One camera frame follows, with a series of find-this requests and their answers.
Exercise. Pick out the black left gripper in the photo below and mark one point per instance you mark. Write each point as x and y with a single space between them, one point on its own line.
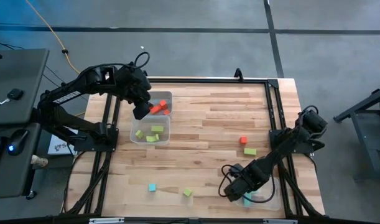
137 88

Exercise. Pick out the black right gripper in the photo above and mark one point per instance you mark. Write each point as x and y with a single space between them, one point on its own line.
247 180

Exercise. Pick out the teal rectangular block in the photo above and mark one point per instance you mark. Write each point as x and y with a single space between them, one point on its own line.
248 200

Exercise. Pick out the red rectangular block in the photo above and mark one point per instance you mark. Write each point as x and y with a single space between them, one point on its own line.
163 104
156 109

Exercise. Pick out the green cube block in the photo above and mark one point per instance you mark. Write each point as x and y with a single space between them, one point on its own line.
187 192

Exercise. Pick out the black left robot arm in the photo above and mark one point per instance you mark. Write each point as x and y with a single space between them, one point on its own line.
65 93

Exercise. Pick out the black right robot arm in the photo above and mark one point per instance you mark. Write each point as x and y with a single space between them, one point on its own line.
286 146

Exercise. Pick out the clear plastic bin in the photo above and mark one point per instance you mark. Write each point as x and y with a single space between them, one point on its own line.
270 205
164 137

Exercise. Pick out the teal cube block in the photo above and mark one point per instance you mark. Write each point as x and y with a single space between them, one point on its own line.
152 187

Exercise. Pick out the white printed box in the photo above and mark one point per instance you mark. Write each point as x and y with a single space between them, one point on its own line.
57 148

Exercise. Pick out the black table clamp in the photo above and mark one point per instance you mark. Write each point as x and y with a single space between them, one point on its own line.
238 74

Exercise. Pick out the dark grey desk top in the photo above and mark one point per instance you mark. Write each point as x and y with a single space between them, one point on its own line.
21 71
9 180

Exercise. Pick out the small black desk device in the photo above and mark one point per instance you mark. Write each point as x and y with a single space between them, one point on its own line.
15 94

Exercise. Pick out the small beige object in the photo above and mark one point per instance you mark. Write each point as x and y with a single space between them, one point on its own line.
38 161

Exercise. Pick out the black mouse with blue light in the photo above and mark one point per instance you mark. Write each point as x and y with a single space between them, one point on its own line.
20 138

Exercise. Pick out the black desk caster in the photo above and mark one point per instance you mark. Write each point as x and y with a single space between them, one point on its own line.
30 195

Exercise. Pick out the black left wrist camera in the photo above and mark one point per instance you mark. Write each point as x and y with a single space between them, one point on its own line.
142 110

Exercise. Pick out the silver metal bracket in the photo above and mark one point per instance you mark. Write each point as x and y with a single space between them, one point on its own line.
106 221
280 221

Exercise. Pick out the black aluminium table frame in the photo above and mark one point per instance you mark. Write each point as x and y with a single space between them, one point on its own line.
208 81

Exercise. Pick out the dark metal table frame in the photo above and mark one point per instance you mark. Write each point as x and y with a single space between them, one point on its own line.
364 103

